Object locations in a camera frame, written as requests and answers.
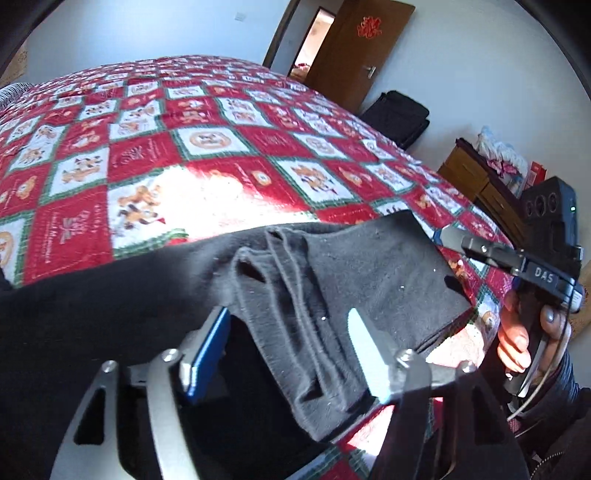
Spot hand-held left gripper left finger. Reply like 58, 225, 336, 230
48, 306, 232, 480

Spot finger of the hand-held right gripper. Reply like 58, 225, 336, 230
433, 225, 525, 278

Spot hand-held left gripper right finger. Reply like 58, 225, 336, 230
346, 307, 533, 480

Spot black pants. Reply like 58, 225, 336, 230
0, 209, 472, 480

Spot person's right forearm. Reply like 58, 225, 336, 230
508, 323, 591, 480

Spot person's right hand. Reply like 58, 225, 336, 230
497, 291, 568, 374

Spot red box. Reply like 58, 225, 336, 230
526, 161, 549, 188

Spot brown wooden cabinet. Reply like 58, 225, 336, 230
437, 137, 533, 251

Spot white blue plastic bag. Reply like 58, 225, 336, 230
475, 126, 530, 191

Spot black folding chair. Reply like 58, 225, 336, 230
359, 90, 431, 150

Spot red checkered printed bedsheet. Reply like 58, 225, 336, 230
0, 55, 515, 480

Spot brown wooden door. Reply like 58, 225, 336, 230
318, 0, 417, 114

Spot striped pillow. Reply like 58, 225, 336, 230
0, 81, 34, 109

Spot narrow yellow curtain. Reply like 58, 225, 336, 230
6, 39, 30, 82

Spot grey cable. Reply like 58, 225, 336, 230
507, 318, 574, 422

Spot brown door frame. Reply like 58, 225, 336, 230
262, 0, 325, 78

